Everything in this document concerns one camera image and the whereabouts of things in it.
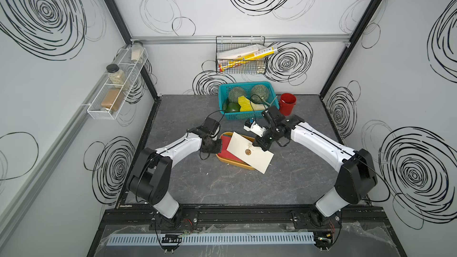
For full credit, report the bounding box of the red envelope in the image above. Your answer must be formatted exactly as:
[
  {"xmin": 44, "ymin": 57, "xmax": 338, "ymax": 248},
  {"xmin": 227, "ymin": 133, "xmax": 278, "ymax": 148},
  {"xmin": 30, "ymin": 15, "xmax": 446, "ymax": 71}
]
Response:
[{"xmin": 218, "ymin": 134, "xmax": 247, "ymax": 165}]

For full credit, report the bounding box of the white envelope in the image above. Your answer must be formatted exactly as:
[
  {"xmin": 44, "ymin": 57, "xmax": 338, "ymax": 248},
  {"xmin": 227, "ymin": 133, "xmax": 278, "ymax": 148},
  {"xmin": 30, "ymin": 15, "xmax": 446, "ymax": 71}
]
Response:
[{"xmin": 227, "ymin": 132, "xmax": 274, "ymax": 174}]

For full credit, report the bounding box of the yellow storage box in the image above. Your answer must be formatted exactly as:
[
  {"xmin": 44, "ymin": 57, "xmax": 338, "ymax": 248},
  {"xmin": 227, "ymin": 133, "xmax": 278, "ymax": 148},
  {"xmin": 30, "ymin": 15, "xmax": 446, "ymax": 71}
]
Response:
[{"xmin": 216, "ymin": 131, "xmax": 258, "ymax": 171}]

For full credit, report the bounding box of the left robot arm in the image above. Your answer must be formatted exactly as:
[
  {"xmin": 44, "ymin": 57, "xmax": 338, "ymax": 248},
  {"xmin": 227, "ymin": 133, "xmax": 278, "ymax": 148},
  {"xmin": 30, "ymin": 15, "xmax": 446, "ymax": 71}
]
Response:
[{"xmin": 126, "ymin": 117, "xmax": 222, "ymax": 219}]

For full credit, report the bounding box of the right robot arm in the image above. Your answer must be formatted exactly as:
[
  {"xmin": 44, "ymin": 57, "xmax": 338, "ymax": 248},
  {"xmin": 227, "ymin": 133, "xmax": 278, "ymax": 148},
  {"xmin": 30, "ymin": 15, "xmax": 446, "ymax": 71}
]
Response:
[{"xmin": 244, "ymin": 107, "xmax": 378, "ymax": 218}]

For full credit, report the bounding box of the yellow foil roll box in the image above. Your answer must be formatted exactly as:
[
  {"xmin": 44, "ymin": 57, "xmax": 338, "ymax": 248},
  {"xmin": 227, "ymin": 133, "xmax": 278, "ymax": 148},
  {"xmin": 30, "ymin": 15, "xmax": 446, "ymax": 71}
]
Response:
[{"xmin": 217, "ymin": 47, "xmax": 277, "ymax": 74}]

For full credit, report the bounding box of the white wrap box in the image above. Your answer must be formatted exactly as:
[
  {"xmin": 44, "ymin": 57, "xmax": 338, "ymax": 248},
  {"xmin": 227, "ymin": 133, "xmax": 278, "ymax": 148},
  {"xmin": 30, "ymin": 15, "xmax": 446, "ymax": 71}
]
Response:
[{"xmin": 217, "ymin": 44, "xmax": 265, "ymax": 60}]

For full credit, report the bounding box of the red cup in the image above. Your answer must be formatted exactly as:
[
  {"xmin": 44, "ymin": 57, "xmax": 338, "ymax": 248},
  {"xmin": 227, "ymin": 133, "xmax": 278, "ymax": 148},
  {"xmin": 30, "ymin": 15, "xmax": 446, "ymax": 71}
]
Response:
[{"xmin": 279, "ymin": 93, "xmax": 296, "ymax": 116}]

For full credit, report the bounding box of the green pepper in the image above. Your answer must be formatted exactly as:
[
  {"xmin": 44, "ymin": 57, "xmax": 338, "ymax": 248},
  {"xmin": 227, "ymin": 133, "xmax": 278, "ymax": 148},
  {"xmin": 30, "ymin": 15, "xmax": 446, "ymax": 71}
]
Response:
[{"xmin": 224, "ymin": 102, "xmax": 241, "ymax": 113}]

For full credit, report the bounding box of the right green melon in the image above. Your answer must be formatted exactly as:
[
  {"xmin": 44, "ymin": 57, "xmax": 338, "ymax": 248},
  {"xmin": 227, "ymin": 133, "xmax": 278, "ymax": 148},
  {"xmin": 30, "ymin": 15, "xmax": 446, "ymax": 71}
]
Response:
[{"xmin": 251, "ymin": 84, "xmax": 270, "ymax": 104}]

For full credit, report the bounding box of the green melon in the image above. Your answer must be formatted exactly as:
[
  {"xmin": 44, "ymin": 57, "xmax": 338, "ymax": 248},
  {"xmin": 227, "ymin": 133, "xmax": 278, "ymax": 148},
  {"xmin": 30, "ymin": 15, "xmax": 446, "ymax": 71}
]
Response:
[
  {"xmin": 228, "ymin": 87, "xmax": 246, "ymax": 103},
  {"xmin": 251, "ymin": 84, "xmax": 270, "ymax": 104}
]

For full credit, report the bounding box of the yellow white cabbage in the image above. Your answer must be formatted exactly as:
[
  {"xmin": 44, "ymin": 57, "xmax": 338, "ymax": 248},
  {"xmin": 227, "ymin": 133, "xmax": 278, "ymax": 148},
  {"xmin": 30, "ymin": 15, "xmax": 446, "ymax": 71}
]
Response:
[{"xmin": 238, "ymin": 96, "xmax": 267, "ymax": 112}]

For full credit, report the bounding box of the left green melon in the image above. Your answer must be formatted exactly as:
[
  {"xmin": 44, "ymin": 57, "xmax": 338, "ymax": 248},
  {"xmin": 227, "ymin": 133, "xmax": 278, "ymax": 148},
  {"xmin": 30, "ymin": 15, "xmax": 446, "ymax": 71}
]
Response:
[{"xmin": 228, "ymin": 87, "xmax": 246, "ymax": 103}]

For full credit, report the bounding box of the brown block package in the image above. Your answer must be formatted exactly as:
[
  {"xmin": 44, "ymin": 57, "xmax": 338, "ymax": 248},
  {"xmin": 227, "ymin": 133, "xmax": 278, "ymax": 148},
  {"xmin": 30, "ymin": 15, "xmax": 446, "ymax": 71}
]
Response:
[{"xmin": 101, "ymin": 89, "xmax": 124, "ymax": 112}]

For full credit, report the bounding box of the black lid spice jar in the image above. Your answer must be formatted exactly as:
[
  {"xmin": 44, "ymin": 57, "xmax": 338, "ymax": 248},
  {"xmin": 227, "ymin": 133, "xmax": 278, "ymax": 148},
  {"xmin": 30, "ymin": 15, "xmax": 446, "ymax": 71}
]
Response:
[{"xmin": 106, "ymin": 64, "xmax": 127, "ymax": 88}]

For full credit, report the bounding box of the clear lid jar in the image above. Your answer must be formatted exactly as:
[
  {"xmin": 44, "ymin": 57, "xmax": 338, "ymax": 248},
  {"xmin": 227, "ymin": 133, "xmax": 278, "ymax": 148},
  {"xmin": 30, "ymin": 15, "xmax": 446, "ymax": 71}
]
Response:
[{"xmin": 130, "ymin": 40, "xmax": 144, "ymax": 62}]

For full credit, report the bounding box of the black wire wall basket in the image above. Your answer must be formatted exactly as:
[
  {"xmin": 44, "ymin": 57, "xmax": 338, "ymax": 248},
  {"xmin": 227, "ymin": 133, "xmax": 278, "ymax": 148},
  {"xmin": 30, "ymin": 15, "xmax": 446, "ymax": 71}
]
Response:
[{"xmin": 215, "ymin": 36, "xmax": 266, "ymax": 74}]

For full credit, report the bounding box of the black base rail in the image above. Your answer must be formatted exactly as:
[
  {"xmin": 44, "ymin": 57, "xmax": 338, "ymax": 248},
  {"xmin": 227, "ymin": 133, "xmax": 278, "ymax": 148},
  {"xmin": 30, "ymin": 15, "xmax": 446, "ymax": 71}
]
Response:
[{"xmin": 98, "ymin": 205, "xmax": 387, "ymax": 232}]

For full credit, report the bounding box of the white wire wall shelf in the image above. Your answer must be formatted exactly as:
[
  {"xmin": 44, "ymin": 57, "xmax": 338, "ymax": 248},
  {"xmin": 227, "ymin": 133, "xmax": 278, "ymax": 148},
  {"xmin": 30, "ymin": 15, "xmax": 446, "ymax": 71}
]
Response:
[{"xmin": 87, "ymin": 41, "xmax": 148, "ymax": 121}]

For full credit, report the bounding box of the white slotted cable duct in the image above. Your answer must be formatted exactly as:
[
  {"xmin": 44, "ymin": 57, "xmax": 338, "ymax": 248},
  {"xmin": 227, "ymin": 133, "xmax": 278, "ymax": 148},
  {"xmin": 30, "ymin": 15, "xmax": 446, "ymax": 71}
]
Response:
[{"xmin": 106, "ymin": 232, "xmax": 315, "ymax": 246}]

